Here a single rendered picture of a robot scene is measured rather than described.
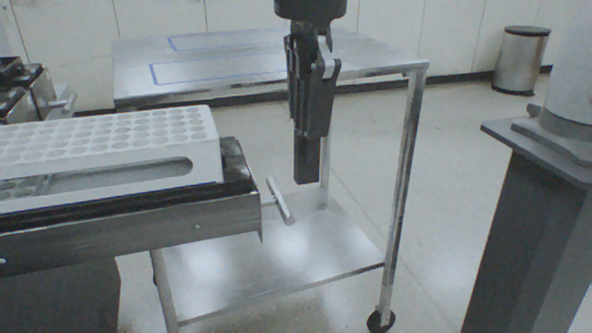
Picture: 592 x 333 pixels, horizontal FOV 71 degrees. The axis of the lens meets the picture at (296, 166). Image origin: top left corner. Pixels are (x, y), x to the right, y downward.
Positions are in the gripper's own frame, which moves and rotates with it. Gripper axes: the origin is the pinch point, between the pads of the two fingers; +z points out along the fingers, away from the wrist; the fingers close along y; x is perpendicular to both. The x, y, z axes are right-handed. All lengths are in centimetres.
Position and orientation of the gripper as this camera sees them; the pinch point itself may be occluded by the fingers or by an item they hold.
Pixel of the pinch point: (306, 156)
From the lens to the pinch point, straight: 50.8
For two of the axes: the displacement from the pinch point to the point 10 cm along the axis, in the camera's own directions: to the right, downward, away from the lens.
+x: 9.6, -1.3, 2.5
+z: -0.1, 8.7, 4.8
